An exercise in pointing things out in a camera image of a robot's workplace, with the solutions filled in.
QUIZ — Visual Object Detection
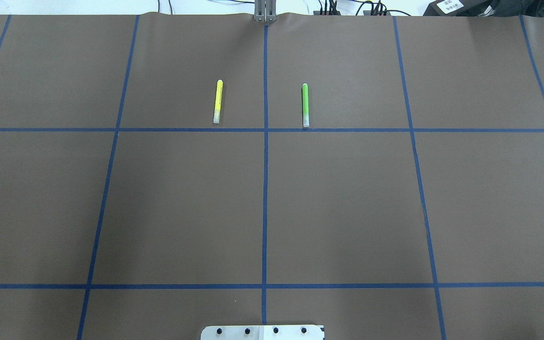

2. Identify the green highlighter marker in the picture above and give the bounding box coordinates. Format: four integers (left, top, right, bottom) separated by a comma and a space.
301, 83, 310, 128

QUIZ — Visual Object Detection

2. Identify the yellow highlighter marker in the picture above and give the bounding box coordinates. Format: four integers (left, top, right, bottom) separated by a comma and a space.
213, 79, 224, 124

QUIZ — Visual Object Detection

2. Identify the black plug cluster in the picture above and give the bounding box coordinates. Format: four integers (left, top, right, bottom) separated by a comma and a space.
313, 0, 341, 17
362, 0, 389, 17

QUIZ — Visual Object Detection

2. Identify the black box with label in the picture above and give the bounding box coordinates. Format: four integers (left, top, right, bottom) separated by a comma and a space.
423, 0, 496, 17

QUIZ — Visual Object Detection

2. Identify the aluminium frame post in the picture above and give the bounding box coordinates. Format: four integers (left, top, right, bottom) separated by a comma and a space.
253, 0, 278, 24

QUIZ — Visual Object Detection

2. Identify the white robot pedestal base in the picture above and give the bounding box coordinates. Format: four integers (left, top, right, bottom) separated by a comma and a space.
200, 324, 325, 340

